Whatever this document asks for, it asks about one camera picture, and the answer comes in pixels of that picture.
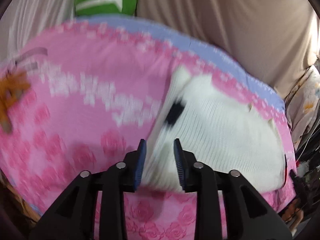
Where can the white red navy knit sweater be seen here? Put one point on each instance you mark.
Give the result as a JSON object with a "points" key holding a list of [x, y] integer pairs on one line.
{"points": [[220, 140]]}

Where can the beige curtain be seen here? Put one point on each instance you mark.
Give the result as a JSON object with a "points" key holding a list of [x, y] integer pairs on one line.
{"points": [[225, 17]]}

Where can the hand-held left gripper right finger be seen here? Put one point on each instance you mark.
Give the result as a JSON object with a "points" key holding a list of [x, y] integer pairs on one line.
{"points": [[178, 163]]}

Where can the white sheer curtain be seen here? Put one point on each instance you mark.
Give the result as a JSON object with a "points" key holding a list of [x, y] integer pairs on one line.
{"points": [[37, 10]]}

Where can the orange plush toy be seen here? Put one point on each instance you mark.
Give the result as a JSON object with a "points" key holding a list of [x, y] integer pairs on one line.
{"points": [[12, 90]]}

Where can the pink floral blanket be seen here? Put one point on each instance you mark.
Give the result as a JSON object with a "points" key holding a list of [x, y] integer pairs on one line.
{"points": [[75, 120]]}

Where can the cream floral cloth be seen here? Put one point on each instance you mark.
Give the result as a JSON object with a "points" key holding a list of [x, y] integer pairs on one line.
{"points": [[303, 105]]}

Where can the dark clutter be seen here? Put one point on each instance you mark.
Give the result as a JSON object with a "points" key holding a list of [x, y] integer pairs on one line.
{"points": [[308, 180]]}

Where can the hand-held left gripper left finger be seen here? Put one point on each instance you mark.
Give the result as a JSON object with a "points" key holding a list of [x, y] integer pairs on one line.
{"points": [[140, 162]]}

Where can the black eyeglasses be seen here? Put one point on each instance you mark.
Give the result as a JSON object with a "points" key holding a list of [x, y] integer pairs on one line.
{"points": [[27, 57]]}

